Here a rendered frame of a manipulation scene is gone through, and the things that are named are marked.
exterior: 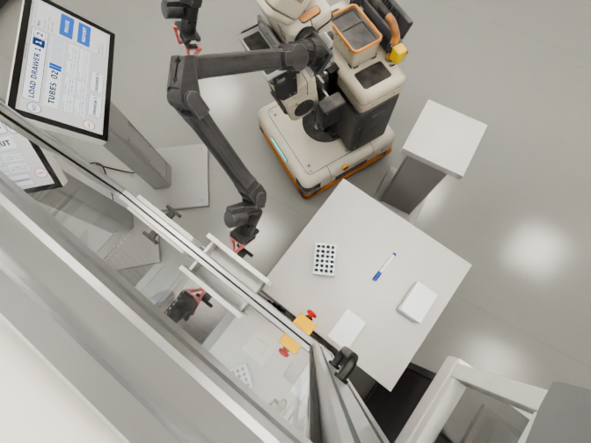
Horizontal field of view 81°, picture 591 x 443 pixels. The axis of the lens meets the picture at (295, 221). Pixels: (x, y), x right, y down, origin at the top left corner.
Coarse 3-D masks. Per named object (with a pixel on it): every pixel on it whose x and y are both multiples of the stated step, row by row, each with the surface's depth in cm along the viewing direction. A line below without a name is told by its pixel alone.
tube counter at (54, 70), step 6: (54, 36) 130; (54, 42) 129; (60, 42) 131; (54, 48) 129; (60, 48) 130; (54, 54) 128; (60, 54) 130; (54, 60) 128; (60, 60) 129; (48, 66) 126; (54, 66) 127; (60, 66) 129; (48, 72) 125; (54, 72) 127; (60, 72) 128; (54, 78) 126; (60, 78) 128
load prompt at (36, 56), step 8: (32, 32) 124; (40, 32) 127; (32, 40) 124; (40, 40) 126; (32, 48) 123; (40, 48) 125; (32, 56) 122; (40, 56) 124; (32, 64) 122; (40, 64) 124; (32, 72) 121; (40, 72) 123; (24, 80) 119; (32, 80) 120; (40, 80) 123; (24, 88) 118; (32, 88) 120; (40, 88) 122; (24, 96) 117; (32, 96) 119
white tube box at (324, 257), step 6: (318, 246) 141; (324, 246) 139; (330, 246) 137; (336, 246) 137; (318, 252) 136; (324, 252) 136; (330, 252) 136; (318, 258) 136; (324, 258) 136; (330, 258) 136; (318, 264) 135; (324, 264) 135; (330, 264) 135; (318, 270) 135; (324, 270) 135; (330, 270) 135
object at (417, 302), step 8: (416, 288) 130; (424, 288) 130; (408, 296) 129; (416, 296) 129; (424, 296) 129; (432, 296) 129; (400, 304) 133; (408, 304) 128; (416, 304) 128; (424, 304) 128; (408, 312) 128; (416, 312) 128; (424, 312) 128; (416, 320) 127
